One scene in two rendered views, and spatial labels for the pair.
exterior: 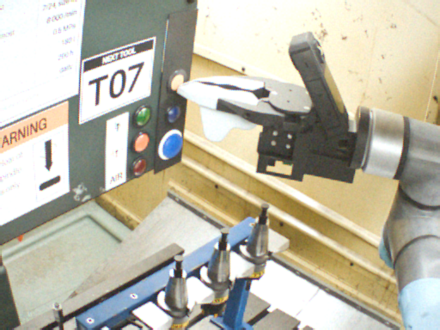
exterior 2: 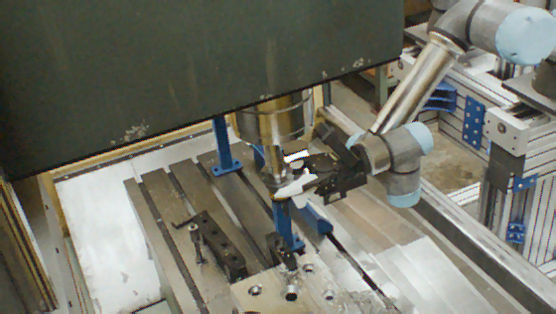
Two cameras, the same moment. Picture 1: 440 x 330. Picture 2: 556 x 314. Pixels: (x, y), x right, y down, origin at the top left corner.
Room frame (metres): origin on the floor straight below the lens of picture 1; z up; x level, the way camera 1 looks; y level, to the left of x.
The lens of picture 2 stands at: (0.02, 1.21, 2.01)
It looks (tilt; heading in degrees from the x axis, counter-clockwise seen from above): 34 degrees down; 300
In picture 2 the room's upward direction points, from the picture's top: 6 degrees counter-clockwise
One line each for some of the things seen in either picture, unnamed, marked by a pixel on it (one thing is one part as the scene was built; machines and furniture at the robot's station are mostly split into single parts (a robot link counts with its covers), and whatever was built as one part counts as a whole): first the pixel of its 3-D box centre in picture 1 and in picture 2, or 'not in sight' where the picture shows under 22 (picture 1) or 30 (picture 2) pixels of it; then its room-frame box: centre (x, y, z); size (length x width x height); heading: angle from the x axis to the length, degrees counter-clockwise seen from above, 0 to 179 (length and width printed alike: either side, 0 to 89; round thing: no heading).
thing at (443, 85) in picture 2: not in sight; (438, 98); (0.42, -0.60, 0.98); 0.09 x 0.09 x 0.09; 51
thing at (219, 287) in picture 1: (216, 278); not in sight; (0.82, -0.02, 1.21); 0.06 x 0.06 x 0.03
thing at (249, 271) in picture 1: (236, 265); not in sight; (0.86, -0.06, 1.21); 0.07 x 0.05 x 0.01; 53
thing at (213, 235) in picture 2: not in sight; (220, 247); (0.78, 0.28, 0.93); 0.26 x 0.05 x 0.06; 148
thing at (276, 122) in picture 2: not in sight; (269, 95); (0.50, 0.40, 1.51); 0.16 x 0.16 x 0.12
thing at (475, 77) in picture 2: not in sight; (504, 110); (0.20, -0.66, 0.94); 0.36 x 0.27 x 0.27; 141
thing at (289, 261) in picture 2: not in sight; (282, 257); (0.58, 0.29, 0.97); 0.13 x 0.03 x 0.15; 143
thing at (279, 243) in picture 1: (272, 241); not in sight; (0.95, -0.12, 1.21); 0.07 x 0.05 x 0.01; 53
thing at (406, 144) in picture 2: not in sight; (403, 145); (0.31, 0.18, 1.30); 0.11 x 0.08 x 0.09; 49
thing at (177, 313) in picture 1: (175, 304); not in sight; (0.73, 0.04, 1.21); 0.06 x 0.06 x 0.03
